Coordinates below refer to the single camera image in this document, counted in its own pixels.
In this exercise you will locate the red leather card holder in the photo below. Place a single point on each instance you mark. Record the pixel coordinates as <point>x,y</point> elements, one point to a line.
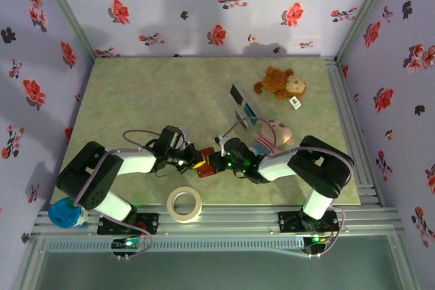
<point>205,171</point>

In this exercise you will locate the clear acrylic card box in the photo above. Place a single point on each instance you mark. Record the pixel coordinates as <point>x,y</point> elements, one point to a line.
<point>243,106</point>

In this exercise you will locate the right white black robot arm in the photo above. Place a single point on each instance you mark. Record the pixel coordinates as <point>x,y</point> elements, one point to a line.
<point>275,167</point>

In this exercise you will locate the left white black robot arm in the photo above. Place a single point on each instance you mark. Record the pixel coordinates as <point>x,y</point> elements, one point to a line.
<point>136,162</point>

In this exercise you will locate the teal credit card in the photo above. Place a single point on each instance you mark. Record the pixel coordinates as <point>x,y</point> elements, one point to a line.
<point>249,109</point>

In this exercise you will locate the black credit card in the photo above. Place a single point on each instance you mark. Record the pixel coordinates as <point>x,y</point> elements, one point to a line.
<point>237,93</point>

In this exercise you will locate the beige masking tape roll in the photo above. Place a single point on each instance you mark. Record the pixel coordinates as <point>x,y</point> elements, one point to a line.
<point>169,205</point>

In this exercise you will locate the pink pig plush toy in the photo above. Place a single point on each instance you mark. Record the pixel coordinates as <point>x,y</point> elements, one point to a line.
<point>278,133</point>

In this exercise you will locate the white plush toy tag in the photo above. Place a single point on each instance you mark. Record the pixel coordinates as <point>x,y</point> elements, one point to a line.
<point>295,102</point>

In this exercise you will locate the brown monkey plush toy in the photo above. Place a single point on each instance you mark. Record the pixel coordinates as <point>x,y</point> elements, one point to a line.
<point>277,81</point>

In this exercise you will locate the green circuit board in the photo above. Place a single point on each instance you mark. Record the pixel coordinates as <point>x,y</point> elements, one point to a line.
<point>127,244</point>
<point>316,239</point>

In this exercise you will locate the blue green toy ball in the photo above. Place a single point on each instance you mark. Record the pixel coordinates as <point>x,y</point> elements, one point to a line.
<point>63,217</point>

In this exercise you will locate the long aluminium base rail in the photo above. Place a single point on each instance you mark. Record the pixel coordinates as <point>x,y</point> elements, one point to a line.
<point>238,222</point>

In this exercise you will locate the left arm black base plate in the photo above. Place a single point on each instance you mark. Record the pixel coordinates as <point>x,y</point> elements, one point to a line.
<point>151,223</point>

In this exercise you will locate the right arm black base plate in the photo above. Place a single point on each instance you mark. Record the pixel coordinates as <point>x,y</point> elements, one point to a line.
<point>287,222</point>

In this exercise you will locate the aluminium side rail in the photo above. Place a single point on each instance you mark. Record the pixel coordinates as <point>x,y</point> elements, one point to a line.
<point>343,106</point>

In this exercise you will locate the grey corner post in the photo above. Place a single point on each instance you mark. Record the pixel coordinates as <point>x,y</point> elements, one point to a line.
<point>362,15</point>
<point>69,15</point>

